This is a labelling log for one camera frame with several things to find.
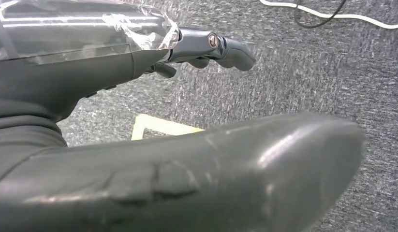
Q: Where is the black floor cable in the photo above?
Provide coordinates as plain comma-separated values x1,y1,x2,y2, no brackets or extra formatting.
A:
293,0,347,29

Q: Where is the white power cable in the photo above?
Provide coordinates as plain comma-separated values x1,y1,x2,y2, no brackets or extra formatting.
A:
259,0,398,30

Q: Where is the yellow floor tape marking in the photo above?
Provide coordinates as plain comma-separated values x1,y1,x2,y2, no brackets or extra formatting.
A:
131,114,206,142

